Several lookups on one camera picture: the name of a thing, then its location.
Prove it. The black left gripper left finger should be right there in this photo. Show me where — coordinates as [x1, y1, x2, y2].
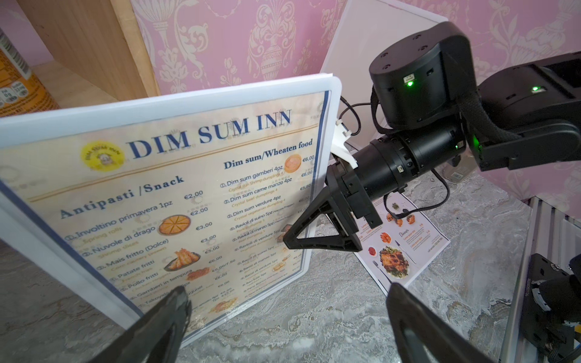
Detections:
[92, 286, 192, 363]

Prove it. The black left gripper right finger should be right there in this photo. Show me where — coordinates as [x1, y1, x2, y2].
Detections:
[386, 283, 491, 362]

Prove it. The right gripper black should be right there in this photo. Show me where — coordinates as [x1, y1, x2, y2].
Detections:
[283, 122, 466, 253]

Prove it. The blue-bordered dim sum menu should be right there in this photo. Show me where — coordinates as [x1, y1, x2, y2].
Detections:
[0, 90, 331, 348]

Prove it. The white acrylic menu rack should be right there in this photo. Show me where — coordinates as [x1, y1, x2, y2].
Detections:
[0, 73, 343, 350]

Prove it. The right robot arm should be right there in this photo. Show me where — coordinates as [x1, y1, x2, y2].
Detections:
[283, 21, 580, 362]

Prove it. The pink special menu sheet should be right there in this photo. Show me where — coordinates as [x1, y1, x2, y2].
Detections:
[355, 198, 450, 294]

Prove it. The small jar with black lid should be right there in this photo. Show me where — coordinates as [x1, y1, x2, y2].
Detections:
[443, 154, 478, 183]

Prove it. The orange soda can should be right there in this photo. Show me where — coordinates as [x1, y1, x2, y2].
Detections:
[1, 31, 60, 117]

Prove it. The wooden shelf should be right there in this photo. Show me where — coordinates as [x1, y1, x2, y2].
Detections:
[19, 1, 160, 108]

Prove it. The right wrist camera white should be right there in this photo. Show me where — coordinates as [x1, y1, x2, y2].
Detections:
[331, 119, 358, 169]

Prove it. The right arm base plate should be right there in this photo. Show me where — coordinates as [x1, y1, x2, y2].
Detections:
[520, 253, 580, 362]

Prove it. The aluminium rail frame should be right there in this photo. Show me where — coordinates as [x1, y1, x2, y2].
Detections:
[499, 197, 580, 362]

